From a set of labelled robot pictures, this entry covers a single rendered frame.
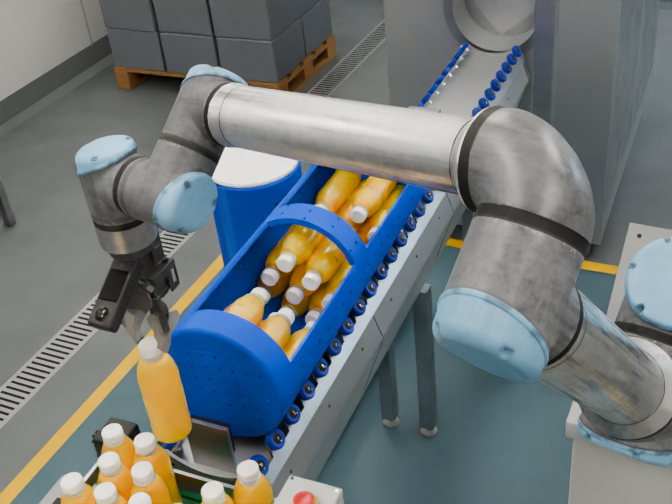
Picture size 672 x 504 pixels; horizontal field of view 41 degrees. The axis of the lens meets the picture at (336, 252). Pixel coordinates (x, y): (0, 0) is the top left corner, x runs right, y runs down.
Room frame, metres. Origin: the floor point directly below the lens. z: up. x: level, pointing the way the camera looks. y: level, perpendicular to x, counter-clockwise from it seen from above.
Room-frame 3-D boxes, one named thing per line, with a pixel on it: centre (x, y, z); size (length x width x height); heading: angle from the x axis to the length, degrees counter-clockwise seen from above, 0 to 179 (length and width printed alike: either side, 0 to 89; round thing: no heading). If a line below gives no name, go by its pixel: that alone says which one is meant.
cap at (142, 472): (1.13, 0.39, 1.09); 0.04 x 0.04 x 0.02
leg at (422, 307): (2.18, -0.25, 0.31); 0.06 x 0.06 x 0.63; 63
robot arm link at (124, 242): (1.19, 0.32, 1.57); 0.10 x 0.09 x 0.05; 63
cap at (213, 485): (1.06, 0.26, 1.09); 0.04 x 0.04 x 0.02
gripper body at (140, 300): (1.19, 0.31, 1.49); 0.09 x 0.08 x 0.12; 153
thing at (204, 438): (1.28, 0.29, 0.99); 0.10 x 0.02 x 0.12; 63
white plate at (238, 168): (2.36, 0.22, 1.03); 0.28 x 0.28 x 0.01
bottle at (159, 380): (1.17, 0.33, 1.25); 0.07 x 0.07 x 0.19
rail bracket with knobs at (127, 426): (1.33, 0.49, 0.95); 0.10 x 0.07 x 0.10; 63
